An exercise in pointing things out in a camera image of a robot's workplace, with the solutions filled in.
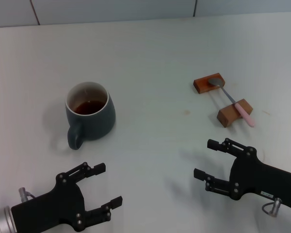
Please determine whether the pink handled metal spoon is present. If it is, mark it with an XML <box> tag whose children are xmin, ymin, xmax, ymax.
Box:
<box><xmin>207</xmin><ymin>78</ymin><xmax>256</xmax><ymax>128</ymax></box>

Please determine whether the gripper cable connector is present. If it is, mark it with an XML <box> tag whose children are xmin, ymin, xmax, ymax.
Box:
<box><xmin>261</xmin><ymin>198</ymin><xmax>283</xmax><ymax>217</ymax></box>
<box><xmin>18</xmin><ymin>187</ymin><xmax>37</xmax><ymax>202</ymax></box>

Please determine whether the left gripper cable connector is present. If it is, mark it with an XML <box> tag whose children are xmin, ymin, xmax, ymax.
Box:
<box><xmin>18</xmin><ymin>187</ymin><xmax>37</xmax><ymax>202</ymax></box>

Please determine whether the tall wooden block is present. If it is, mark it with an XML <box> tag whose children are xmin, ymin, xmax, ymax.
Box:
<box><xmin>217</xmin><ymin>98</ymin><xmax>254</xmax><ymax>128</ymax></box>

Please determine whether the dark brown tea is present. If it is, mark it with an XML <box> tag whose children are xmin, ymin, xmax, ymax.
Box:
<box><xmin>74</xmin><ymin>100</ymin><xmax>106</xmax><ymax>115</ymax></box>

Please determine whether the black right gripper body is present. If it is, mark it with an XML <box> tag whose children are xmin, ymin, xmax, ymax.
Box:
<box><xmin>228</xmin><ymin>154</ymin><xmax>291</xmax><ymax>208</ymax></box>

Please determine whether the grey ceramic mug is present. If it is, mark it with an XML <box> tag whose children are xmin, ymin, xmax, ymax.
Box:
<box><xmin>65</xmin><ymin>81</ymin><xmax>116</xmax><ymax>150</ymax></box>

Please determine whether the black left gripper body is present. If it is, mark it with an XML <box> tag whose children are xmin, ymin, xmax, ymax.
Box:
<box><xmin>11</xmin><ymin>178</ymin><xmax>87</xmax><ymax>233</ymax></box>

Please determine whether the flat wooden block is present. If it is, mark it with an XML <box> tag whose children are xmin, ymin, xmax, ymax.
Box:
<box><xmin>193</xmin><ymin>72</ymin><xmax>226</xmax><ymax>94</ymax></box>

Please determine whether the right gripper cable connector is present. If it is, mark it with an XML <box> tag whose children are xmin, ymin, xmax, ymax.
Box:
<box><xmin>261</xmin><ymin>198</ymin><xmax>283</xmax><ymax>217</ymax></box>

